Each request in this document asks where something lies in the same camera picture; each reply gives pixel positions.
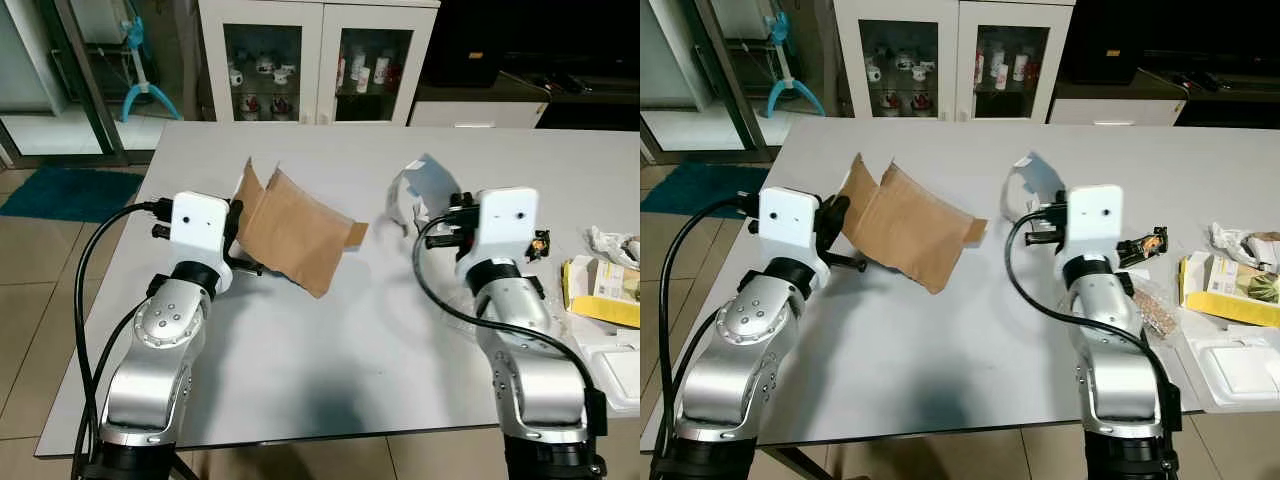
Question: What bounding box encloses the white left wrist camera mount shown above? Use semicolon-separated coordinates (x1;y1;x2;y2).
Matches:
168;191;234;267
757;186;823;263

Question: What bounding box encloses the yellow cardboard box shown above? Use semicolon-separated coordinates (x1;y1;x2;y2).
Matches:
559;254;641;330
1177;249;1280;329

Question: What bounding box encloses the white plastic scrap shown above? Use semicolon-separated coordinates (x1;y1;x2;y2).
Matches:
1007;150;1067;217
387;154;462;238

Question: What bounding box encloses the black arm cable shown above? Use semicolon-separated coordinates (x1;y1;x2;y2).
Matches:
411;213;603;403
654;194;762;480
1004;211;1182;403
71;199;174;480

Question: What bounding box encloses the large light grey table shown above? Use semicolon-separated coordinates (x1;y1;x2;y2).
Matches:
640;117;1280;480
34;121;641;460

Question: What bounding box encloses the white glass door cabinet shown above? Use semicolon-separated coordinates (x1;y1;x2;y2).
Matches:
832;0;1077;124
197;0;442;127

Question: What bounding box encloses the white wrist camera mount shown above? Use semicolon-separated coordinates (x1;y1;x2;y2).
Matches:
168;191;234;267
757;186;823;263
477;186;540;264
1064;183;1125;260

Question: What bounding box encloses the teal floor rug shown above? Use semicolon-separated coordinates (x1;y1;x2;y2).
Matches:
0;166;147;224
640;161;772;219

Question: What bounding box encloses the clear plastic snack bag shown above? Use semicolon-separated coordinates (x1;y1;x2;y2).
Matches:
1134;274;1183;343

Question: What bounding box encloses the brown paper bag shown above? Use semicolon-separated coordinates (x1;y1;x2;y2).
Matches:
233;157;370;300
838;152;990;296

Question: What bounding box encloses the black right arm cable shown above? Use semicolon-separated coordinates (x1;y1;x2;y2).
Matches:
1004;211;1182;403
411;213;603;403

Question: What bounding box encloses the low white cabinet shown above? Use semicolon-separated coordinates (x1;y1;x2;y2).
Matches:
1047;79;1190;127
409;84;550;129

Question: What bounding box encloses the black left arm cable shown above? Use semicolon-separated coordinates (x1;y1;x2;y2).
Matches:
654;194;762;480
71;199;174;480

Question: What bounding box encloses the black television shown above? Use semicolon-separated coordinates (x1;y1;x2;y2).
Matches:
1060;0;1280;87
420;0;641;93

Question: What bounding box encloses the white plastic food tray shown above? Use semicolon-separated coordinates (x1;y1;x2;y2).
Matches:
574;338;641;414
1180;334;1280;414

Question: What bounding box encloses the crumpled white plastic bag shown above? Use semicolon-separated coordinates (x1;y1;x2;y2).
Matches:
584;224;641;272
1207;221;1280;272

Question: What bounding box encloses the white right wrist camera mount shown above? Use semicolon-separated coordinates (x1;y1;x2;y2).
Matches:
477;186;540;264
1064;183;1125;260

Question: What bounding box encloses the light blue stand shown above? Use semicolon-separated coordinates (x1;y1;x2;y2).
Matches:
764;11;827;119
119;14;182;124

